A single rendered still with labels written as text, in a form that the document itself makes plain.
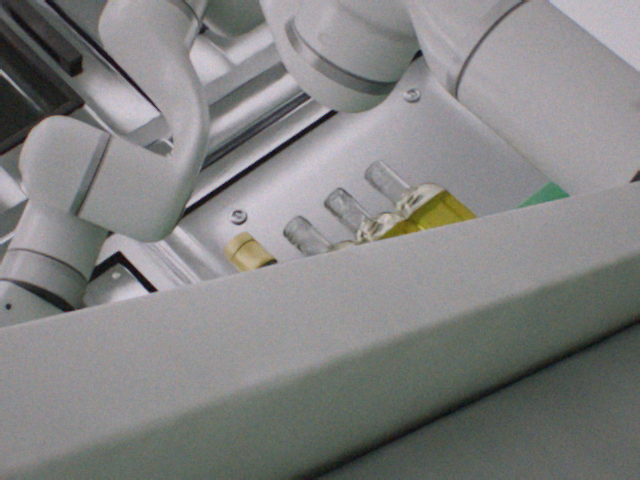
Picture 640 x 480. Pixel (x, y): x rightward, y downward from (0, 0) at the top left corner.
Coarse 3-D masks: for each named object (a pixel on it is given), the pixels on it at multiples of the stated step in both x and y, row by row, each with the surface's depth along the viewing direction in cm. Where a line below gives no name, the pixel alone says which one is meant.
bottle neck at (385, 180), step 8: (376, 160) 142; (368, 168) 142; (376, 168) 142; (384, 168) 142; (368, 176) 142; (376, 176) 142; (384, 176) 141; (392, 176) 141; (400, 176) 142; (376, 184) 142; (384, 184) 141; (392, 184) 141; (400, 184) 141; (408, 184) 141; (384, 192) 141; (392, 192) 141; (400, 192) 140; (392, 200) 141
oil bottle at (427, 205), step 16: (416, 192) 139; (432, 192) 139; (448, 192) 139; (400, 208) 139; (416, 208) 138; (432, 208) 138; (448, 208) 138; (464, 208) 138; (416, 224) 137; (432, 224) 137; (448, 224) 137
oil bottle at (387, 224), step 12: (372, 216) 138; (384, 216) 137; (396, 216) 137; (360, 228) 137; (372, 228) 136; (384, 228) 136; (396, 228) 136; (408, 228) 136; (360, 240) 136; (372, 240) 135
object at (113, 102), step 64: (0, 0) 173; (64, 0) 172; (0, 64) 168; (64, 64) 168; (256, 64) 169; (0, 128) 163; (128, 128) 164; (256, 128) 162; (0, 192) 157; (0, 256) 148; (128, 256) 152
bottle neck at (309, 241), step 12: (300, 216) 137; (288, 228) 137; (300, 228) 136; (312, 228) 137; (288, 240) 138; (300, 240) 136; (312, 240) 136; (324, 240) 136; (300, 252) 137; (312, 252) 136
